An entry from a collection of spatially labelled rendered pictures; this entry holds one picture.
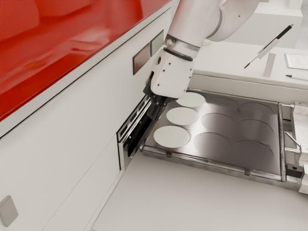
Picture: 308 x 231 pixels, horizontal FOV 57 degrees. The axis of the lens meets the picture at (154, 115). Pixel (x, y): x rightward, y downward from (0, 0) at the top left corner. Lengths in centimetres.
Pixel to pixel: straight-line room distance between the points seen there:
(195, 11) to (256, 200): 48
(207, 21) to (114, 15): 24
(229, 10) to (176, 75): 19
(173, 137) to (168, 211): 20
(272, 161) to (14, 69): 63
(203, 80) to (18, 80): 81
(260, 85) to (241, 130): 24
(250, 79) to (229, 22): 37
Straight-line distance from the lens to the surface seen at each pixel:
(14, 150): 41
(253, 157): 77
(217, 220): 71
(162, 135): 79
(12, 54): 31
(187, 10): 64
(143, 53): 76
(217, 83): 104
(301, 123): 99
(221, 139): 81
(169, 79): 66
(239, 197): 77
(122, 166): 76
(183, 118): 87
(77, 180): 57
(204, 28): 65
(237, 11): 70
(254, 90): 104
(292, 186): 83
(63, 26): 37
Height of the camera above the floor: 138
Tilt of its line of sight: 33 degrees down
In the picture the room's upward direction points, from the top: straight up
